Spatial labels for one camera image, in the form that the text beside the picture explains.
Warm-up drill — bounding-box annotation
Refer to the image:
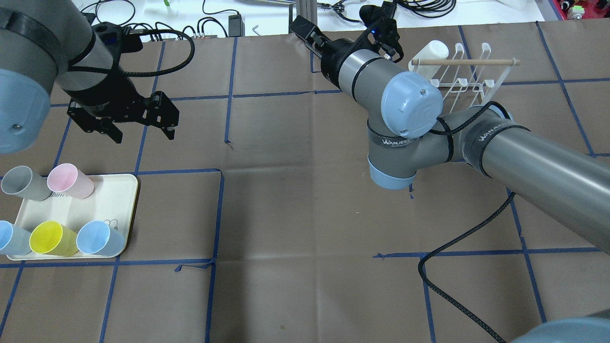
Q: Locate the grey cup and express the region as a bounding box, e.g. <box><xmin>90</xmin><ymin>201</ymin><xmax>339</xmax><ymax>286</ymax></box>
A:
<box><xmin>1</xmin><ymin>165</ymin><xmax>52</xmax><ymax>202</ymax></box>

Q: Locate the cream serving tray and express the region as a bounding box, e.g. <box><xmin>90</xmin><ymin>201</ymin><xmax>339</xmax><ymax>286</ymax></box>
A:
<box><xmin>16</xmin><ymin>174</ymin><xmax>139</xmax><ymax>259</ymax></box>

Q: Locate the black power adapter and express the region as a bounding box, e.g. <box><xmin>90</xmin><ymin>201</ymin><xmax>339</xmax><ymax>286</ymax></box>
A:
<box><xmin>227</xmin><ymin>14</ymin><xmax>245</xmax><ymax>37</ymax></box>

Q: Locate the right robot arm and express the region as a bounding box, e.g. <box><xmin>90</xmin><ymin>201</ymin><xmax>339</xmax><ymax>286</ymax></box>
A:
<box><xmin>289</xmin><ymin>6</ymin><xmax>610</xmax><ymax>252</ymax></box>

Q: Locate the white wire cup rack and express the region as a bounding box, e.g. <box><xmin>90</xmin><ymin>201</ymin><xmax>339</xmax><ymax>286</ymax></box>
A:
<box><xmin>412</xmin><ymin>42</ymin><xmax>521</xmax><ymax>111</ymax></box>

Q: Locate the yellow cup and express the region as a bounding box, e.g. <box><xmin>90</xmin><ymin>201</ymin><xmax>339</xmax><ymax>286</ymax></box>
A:
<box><xmin>29</xmin><ymin>220</ymin><xmax>79</xmax><ymax>257</ymax></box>

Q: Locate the white ikea cup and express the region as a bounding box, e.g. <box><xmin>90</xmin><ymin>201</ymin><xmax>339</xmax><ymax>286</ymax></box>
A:
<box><xmin>408</xmin><ymin>40</ymin><xmax>449</xmax><ymax>81</ymax></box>

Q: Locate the coiled black cable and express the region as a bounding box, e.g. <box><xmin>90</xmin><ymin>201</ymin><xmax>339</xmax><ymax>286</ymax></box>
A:
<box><xmin>400</xmin><ymin>0</ymin><xmax>457</xmax><ymax>18</ymax></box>

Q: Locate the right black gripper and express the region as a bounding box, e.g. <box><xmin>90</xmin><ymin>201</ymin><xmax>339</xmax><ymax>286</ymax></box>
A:
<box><xmin>288</xmin><ymin>2</ymin><xmax>401</xmax><ymax>80</ymax></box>

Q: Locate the light blue cup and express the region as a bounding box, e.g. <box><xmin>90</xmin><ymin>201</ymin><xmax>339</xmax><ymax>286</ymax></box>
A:
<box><xmin>0</xmin><ymin>220</ymin><xmax>32</xmax><ymax>255</ymax></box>
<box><xmin>76</xmin><ymin>219</ymin><xmax>127</xmax><ymax>258</ymax></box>

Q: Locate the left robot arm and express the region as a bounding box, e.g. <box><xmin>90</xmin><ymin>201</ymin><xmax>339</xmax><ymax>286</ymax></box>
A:
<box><xmin>0</xmin><ymin>0</ymin><xmax>194</xmax><ymax>154</ymax></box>

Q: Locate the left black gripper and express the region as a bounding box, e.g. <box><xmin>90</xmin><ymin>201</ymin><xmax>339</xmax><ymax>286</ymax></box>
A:
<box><xmin>67</xmin><ymin>24</ymin><xmax>180</xmax><ymax>144</ymax></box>

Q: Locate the pink cup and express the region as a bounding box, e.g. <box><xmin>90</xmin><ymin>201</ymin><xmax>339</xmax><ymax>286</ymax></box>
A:
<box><xmin>47</xmin><ymin>163</ymin><xmax>94</xmax><ymax>199</ymax></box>

